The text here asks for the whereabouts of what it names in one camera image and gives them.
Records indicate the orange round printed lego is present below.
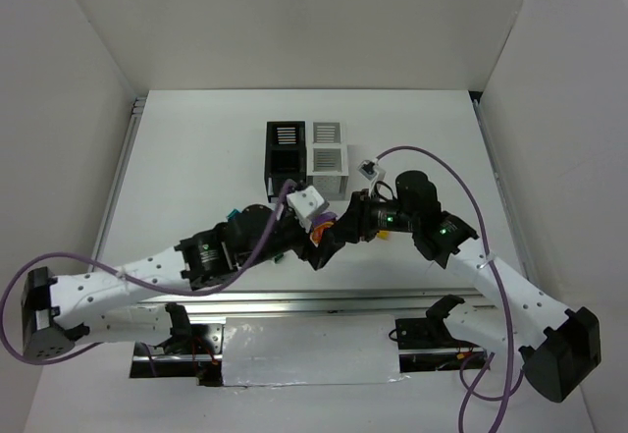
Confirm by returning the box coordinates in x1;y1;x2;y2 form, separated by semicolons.
310;223;329;246

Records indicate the purple lego brick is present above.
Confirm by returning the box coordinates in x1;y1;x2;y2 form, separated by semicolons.
312;211;338;227

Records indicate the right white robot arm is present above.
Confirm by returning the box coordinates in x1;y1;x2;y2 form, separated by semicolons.
335;161;602;403

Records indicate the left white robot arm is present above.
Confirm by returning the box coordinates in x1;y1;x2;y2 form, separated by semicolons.
21;204;345;364

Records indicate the white slotted container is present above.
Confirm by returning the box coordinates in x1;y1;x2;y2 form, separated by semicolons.
305;121;349;201

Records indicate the black slotted container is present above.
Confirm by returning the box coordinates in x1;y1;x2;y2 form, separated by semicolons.
264;121;307;203

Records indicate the white tape covered plate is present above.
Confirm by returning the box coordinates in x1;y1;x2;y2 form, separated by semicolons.
222;314;402;387

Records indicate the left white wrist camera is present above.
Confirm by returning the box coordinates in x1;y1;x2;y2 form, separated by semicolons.
287;186;329;232

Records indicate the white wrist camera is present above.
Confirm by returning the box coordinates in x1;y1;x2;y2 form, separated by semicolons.
358;160;386;189
287;186;329;232

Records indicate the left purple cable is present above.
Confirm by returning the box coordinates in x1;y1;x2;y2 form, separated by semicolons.
0;180;300;361

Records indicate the purple cable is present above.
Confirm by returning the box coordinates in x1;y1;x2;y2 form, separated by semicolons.
0;180;300;361
375;145;524;433

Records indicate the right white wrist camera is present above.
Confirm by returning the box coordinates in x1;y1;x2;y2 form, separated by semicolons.
358;160;386;189

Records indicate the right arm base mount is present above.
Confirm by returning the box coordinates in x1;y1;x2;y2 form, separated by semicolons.
389;296;487;373

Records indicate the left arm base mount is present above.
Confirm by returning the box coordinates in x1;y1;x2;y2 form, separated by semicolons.
130;302;226;387

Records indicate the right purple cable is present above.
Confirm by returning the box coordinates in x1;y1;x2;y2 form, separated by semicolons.
375;145;524;433

